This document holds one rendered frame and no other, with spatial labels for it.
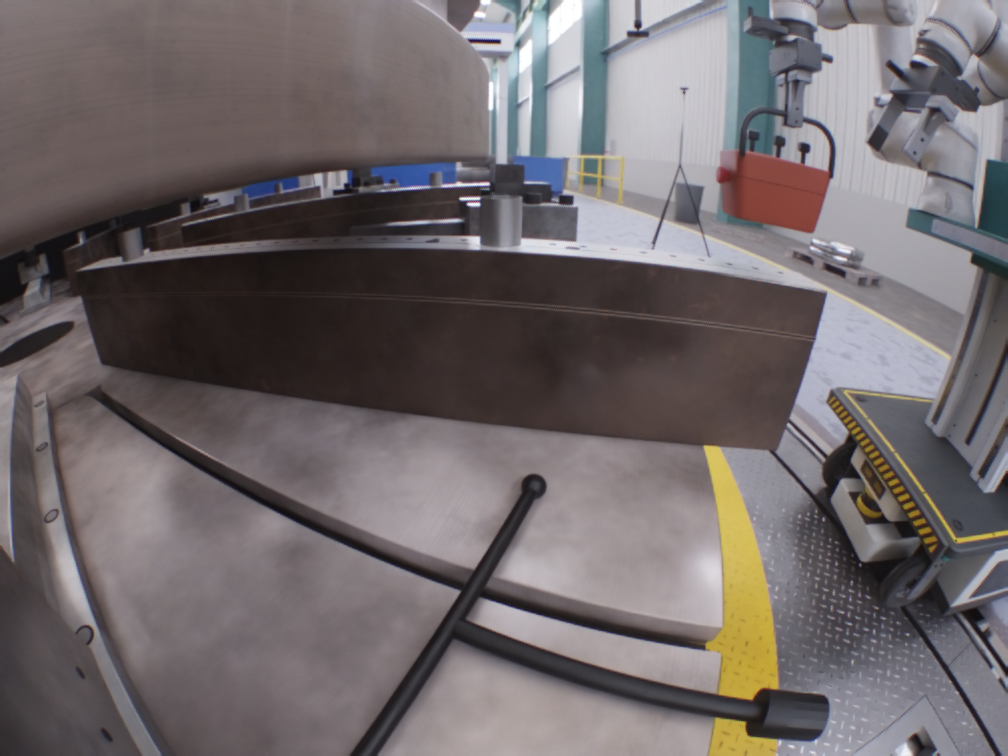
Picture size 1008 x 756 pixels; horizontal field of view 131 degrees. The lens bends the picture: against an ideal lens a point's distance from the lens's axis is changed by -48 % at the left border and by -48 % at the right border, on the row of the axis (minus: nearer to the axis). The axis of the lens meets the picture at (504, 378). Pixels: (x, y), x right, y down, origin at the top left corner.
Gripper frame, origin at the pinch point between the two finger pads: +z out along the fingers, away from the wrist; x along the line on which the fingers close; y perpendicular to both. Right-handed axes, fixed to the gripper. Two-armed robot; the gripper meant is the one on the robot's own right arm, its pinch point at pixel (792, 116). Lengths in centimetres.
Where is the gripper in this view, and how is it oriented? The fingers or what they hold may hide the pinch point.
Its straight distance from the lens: 86.9
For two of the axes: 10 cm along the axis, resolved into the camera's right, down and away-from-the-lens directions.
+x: 1.8, -4.6, 8.7
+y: 9.8, 1.0, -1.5
